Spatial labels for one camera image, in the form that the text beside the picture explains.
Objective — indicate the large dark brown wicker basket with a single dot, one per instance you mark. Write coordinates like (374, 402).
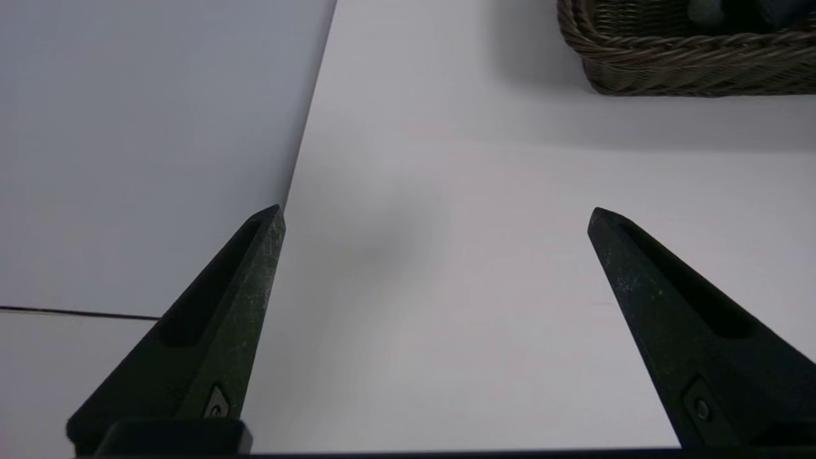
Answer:
(688, 64)

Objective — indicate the black glasses case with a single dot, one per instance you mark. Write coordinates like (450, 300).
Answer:
(778, 11)

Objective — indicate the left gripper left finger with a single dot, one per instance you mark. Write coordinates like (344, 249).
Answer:
(197, 357)

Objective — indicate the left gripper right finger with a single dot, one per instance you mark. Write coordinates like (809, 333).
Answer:
(707, 357)

